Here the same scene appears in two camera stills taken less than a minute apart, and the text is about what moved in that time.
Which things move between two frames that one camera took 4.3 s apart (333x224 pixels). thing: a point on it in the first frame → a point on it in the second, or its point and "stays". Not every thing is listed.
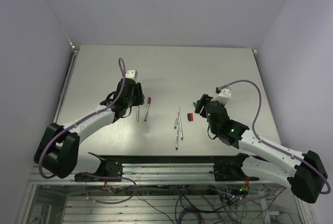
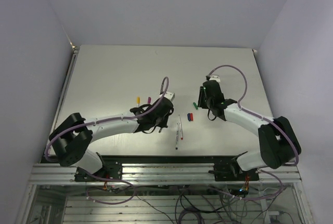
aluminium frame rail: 159,174 stays
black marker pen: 177,135 stays
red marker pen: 180,127 stays
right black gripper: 202,103 → 201,103
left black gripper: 140,99 → 164,124
